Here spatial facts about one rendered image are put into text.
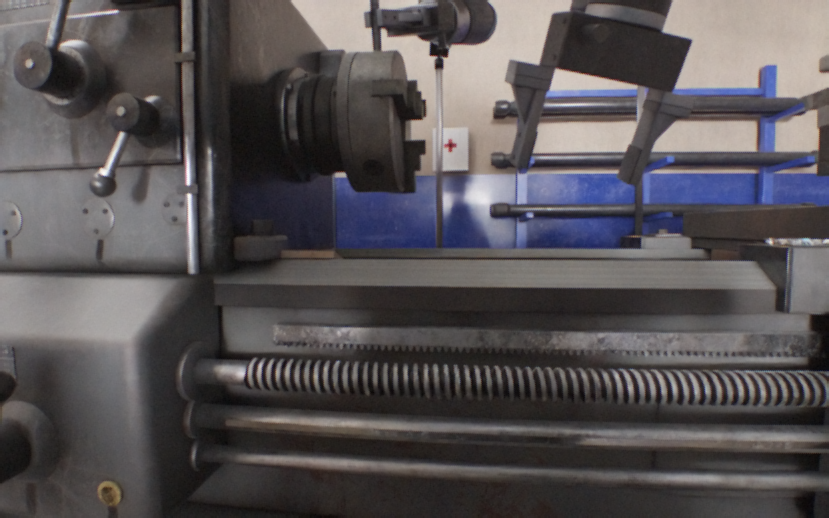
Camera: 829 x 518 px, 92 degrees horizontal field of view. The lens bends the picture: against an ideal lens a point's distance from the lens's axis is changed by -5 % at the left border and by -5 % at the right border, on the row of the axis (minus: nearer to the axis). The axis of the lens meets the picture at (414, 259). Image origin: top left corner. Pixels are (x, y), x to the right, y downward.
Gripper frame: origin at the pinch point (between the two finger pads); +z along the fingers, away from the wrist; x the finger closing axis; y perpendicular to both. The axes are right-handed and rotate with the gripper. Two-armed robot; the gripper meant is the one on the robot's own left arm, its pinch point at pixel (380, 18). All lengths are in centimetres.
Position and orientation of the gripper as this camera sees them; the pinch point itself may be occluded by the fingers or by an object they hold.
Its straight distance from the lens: 84.5
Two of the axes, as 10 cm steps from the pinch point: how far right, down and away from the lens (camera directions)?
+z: -6.3, 3.6, -6.9
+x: -7.7, -2.1, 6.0
